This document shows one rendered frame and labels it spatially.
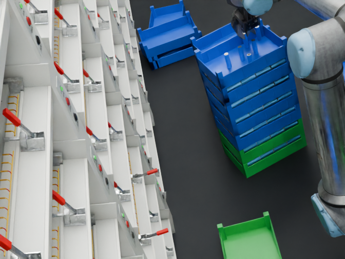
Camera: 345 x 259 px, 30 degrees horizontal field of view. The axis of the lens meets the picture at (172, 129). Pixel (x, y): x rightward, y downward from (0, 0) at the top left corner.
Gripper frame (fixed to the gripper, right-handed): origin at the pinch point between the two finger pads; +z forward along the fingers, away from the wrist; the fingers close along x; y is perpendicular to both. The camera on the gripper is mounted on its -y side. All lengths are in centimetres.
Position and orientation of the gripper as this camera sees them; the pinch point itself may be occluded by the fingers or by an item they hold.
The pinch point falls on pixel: (243, 34)
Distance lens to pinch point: 255.7
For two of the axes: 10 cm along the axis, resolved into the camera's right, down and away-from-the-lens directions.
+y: 4.6, 6.8, -5.7
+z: 1.5, 5.7, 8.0
